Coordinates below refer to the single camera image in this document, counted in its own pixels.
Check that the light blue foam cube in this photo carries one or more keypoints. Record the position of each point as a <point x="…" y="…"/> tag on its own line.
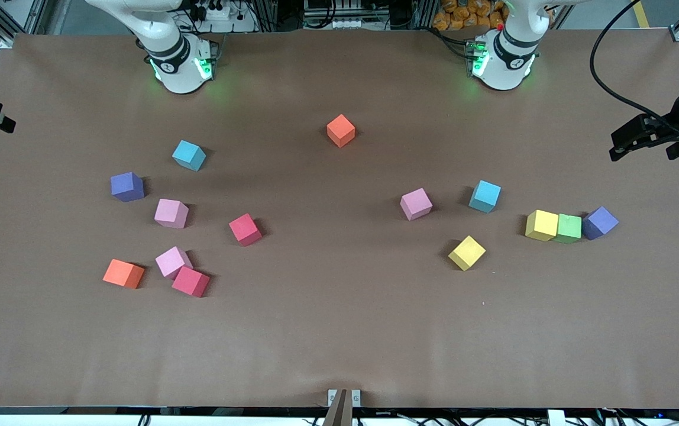
<point x="188" y="155"/>
<point x="485" y="196"/>

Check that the pink foam cube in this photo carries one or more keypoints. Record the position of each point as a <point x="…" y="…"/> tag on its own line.
<point x="171" y="213"/>
<point x="416" y="204"/>
<point x="171" y="260"/>

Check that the crimson foam cube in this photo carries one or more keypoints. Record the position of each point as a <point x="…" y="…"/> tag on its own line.
<point x="191" y="281"/>
<point x="245" y="229"/>

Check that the orange foam cube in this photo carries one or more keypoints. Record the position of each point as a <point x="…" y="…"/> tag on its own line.
<point x="123" y="274"/>
<point x="340" y="130"/>

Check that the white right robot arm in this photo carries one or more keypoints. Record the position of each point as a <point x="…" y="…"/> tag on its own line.
<point x="165" y="26"/>

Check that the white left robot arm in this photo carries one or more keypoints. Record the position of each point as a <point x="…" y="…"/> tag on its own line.
<point x="508" y="59"/>

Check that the purple foam cube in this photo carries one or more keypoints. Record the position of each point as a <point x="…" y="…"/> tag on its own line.
<point x="600" y="223"/>
<point x="127" y="187"/>

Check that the green foam cube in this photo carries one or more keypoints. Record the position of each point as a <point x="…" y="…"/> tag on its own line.
<point x="569" y="229"/>

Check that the yellow foam cube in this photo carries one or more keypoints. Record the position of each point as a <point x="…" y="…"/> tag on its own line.
<point x="466" y="252"/>
<point x="542" y="225"/>

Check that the pile of orange objects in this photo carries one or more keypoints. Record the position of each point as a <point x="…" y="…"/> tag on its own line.
<point x="469" y="15"/>

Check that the white power strip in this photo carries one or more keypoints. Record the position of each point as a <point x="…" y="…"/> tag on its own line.
<point x="345" y="23"/>
<point x="216" y="12"/>

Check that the paper table cover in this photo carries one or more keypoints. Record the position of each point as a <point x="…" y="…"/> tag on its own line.
<point x="339" y="331"/>

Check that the metal mounting bracket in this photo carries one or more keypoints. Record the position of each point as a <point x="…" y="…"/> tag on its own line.
<point x="343" y="399"/>

